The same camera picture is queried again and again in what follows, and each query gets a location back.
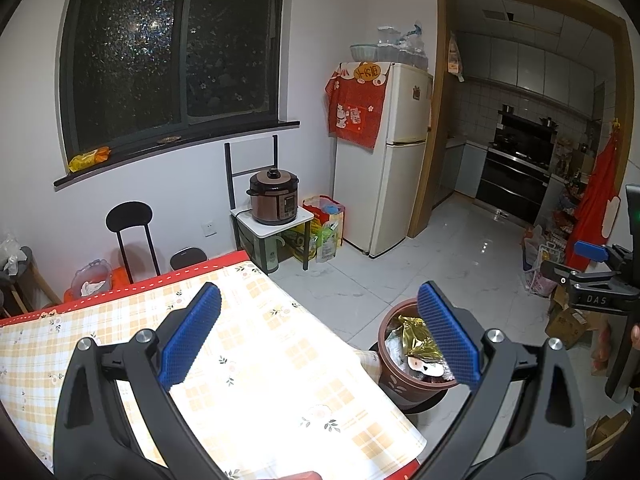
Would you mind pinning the grey shipping bag with barcode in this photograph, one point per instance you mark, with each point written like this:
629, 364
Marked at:
415, 368

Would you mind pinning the white refrigerator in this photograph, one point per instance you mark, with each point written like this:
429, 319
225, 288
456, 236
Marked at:
378, 187

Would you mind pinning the right hand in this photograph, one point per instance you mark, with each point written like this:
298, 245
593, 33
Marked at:
635, 337

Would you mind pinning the colourful shopping bag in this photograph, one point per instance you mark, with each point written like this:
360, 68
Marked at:
327, 226

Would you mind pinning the green electric kettle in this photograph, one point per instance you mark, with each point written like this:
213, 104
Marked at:
268, 252

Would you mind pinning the clear plastic container with lid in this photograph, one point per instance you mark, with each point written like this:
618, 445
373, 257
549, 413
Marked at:
92, 279

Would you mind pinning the brown plastic trash bin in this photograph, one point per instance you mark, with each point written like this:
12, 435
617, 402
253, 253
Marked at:
409, 394

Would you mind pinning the black stool with plastic bag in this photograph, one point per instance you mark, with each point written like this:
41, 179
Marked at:
16, 261

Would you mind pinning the yellow plaid tablecloth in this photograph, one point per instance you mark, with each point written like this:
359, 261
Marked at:
273, 391

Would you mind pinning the brown pressure cooker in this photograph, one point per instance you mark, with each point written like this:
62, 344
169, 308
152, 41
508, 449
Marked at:
273, 196

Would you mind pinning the black rack with white shelf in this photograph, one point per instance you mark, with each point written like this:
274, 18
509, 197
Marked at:
246, 230

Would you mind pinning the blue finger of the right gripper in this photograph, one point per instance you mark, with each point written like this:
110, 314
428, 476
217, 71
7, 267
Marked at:
559, 272
596, 253

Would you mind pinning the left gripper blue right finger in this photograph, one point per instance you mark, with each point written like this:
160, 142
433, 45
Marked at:
456, 346

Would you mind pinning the cardboard box on floor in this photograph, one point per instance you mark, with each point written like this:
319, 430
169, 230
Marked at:
568, 324

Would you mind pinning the black built-in oven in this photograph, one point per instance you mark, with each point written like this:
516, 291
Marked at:
516, 172

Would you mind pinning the red cloth on refrigerator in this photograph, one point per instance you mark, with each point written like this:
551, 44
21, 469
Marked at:
356, 93

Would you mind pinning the dark window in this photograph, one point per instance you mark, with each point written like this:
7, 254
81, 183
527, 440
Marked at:
137, 76

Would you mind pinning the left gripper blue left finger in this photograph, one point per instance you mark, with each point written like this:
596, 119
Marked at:
183, 332

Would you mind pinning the containers on top of refrigerator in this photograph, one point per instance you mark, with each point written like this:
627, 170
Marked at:
394, 46

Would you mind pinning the gold foil wrapper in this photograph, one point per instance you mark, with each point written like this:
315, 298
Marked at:
417, 340

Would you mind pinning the yellow snack bag on sill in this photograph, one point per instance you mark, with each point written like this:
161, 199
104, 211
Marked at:
89, 159

